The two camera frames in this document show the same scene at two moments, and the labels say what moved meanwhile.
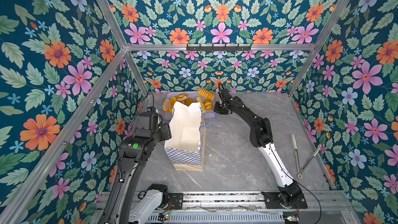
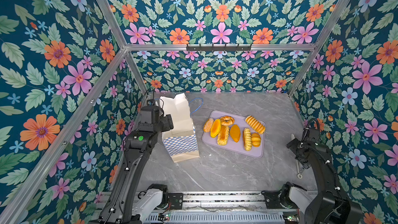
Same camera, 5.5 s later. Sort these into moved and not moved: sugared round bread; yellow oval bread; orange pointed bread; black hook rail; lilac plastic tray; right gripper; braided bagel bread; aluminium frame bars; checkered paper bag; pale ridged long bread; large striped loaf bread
Moved: checkered paper bag; lilac plastic tray; sugared round bread; orange pointed bread; large striped loaf bread; yellow oval bread; pale ridged long bread; braided bagel bread; right gripper
Not moved: black hook rail; aluminium frame bars
